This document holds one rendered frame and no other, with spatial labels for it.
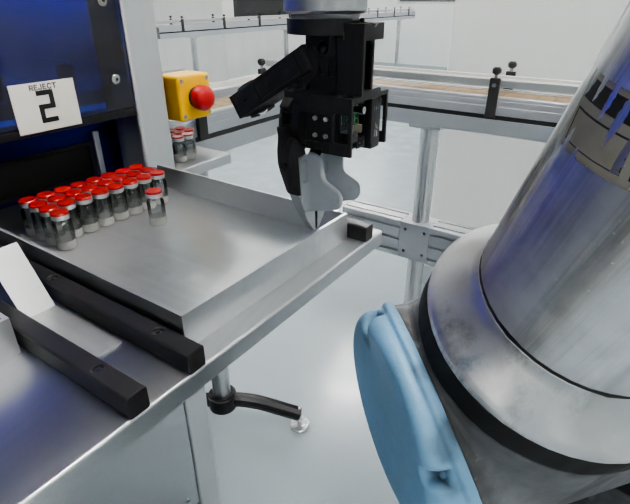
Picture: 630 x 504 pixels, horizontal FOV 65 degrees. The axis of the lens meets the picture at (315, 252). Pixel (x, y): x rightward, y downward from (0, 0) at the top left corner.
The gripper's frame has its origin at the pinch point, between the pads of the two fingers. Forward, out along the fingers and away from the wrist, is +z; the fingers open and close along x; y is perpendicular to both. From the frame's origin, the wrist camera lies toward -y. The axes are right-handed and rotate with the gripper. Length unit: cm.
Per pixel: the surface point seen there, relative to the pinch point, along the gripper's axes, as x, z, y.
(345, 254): 2.4, 4.8, 3.5
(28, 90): -9.0, -11.6, -35.7
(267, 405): 38, 82, -42
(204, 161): 19.1, 4.5, -36.2
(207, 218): 0.6, 4.5, -16.9
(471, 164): 144, 35, -24
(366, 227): 6.4, 2.8, 3.9
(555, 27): 143, -13, -4
